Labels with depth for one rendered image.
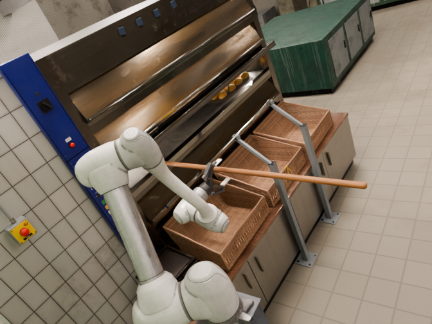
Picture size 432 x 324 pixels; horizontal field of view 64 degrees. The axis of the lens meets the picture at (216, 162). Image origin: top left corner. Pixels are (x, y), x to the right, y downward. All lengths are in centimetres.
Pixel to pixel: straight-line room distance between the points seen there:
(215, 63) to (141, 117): 82
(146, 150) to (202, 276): 51
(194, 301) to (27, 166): 111
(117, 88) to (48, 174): 64
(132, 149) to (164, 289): 53
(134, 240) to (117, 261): 96
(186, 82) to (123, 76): 52
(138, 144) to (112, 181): 17
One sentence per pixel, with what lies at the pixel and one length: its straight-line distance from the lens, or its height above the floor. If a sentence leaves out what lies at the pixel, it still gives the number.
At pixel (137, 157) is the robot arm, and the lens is 134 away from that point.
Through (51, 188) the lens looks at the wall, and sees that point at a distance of 204.
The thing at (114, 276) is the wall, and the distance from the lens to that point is 235.
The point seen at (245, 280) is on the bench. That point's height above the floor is 44.
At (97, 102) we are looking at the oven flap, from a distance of 213.
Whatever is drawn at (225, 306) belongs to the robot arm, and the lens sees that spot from 140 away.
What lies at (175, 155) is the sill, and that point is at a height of 117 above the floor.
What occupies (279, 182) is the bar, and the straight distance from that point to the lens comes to 240.
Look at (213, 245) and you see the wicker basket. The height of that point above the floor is 59.
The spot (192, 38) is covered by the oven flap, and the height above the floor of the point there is 178.
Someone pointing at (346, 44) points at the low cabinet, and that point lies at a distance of 581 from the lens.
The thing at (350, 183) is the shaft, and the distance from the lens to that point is 159.
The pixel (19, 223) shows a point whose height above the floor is 151.
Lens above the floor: 218
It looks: 28 degrees down
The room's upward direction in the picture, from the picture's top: 25 degrees counter-clockwise
